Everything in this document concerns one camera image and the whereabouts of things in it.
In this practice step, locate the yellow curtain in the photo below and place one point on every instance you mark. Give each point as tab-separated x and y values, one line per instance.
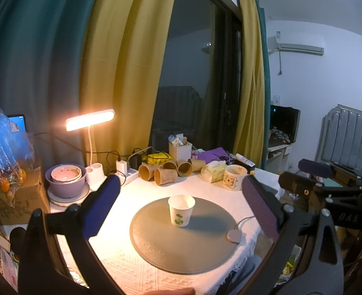
125	76
250	76

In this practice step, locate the white low cabinet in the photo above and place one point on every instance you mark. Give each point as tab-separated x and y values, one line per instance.
279	152

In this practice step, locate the yellow tissue pack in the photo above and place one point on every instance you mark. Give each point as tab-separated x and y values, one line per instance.
213	172

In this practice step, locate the small round charging pad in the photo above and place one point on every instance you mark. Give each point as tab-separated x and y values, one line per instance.
233	236

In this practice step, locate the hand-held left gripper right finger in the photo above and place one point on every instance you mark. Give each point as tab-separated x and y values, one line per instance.
261	209

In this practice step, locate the black monitor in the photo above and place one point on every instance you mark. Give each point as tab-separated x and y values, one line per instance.
284	121

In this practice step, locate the purple cloth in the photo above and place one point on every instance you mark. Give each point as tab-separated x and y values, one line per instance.
213	154

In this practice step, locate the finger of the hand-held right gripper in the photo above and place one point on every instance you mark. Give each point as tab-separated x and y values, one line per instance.
316	166
294	182

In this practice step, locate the white power strip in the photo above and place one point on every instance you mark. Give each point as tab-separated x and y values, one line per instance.
130	175

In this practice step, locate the white lace tablecloth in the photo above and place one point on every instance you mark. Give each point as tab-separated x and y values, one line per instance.
131	270

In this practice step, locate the white plug adapter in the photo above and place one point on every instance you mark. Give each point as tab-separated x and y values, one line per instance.
121	166

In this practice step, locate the white desk lamp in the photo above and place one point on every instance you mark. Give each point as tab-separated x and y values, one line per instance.
90	119

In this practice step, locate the pink strainer bowl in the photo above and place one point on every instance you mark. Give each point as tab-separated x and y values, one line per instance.
66	173

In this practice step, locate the cardboard box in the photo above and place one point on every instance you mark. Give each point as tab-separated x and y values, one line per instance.
14	201

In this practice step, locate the laptop screen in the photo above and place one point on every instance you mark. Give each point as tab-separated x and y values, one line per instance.
14	124

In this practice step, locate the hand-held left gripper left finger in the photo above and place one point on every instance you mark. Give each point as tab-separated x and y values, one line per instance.
102	204

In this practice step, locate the yellow snack packet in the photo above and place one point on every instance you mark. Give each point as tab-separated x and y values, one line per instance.
156	157

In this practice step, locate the white woven basket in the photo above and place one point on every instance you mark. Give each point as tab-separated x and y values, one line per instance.
180	152

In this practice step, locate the round grey table mat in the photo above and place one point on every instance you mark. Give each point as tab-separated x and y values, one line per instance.
168	245

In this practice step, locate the grey padded headboard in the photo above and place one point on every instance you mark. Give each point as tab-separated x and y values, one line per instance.
344	135

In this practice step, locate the purple plate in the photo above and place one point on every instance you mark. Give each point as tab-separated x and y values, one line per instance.
55	198

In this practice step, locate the teal curtain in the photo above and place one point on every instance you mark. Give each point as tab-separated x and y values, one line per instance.
262	52
30	61

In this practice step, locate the white mug yellow print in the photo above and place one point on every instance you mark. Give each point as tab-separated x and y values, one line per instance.
233	178

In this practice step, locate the white paper cup green print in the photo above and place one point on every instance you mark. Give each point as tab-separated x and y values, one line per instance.
181	210

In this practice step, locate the black plug adapter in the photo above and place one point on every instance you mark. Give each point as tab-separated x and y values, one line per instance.
135	161

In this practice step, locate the white tube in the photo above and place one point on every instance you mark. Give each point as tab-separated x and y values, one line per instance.
245	159

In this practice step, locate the dark window frame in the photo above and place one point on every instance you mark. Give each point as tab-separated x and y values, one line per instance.
227	76

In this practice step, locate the clear bag of oranges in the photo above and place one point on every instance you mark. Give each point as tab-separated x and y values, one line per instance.
5	147

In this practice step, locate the purple bowl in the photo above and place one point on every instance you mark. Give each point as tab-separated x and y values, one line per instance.
67	187

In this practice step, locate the white air conditioner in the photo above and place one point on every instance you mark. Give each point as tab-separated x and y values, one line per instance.
297	47

